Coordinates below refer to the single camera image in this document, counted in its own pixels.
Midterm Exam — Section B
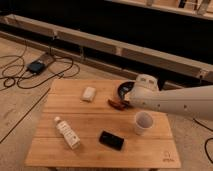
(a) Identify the white paper cup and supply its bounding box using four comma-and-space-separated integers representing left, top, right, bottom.
134, 111, 154, 135

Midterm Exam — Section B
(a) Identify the blue power adapter box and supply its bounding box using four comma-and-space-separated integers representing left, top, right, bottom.
27, 61, 45, 74

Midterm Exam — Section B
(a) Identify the brown curved object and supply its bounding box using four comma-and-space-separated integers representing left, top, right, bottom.
108, 99, 128, 110

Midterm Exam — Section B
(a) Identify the black floor cable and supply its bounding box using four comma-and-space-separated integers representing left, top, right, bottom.
0, 39, 81, 90

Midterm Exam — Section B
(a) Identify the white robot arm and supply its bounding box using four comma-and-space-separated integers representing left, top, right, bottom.
129, 74, 213, 121

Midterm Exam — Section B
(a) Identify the clear plastic bottle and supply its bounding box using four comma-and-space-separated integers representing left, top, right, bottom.
54, 117, 80, 149

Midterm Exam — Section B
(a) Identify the long wooden beam frame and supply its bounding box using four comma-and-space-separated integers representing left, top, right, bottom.
0, 15, 213, 82

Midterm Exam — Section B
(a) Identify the dark ceramic bowl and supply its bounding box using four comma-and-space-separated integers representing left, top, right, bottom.
117, 81, 134, 100

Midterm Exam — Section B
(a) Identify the black rectangular box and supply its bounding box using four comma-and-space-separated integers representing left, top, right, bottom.
99, 131, 124, 150

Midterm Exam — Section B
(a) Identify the wooden table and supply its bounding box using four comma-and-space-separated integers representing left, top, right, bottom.
25, 79, 181, 169

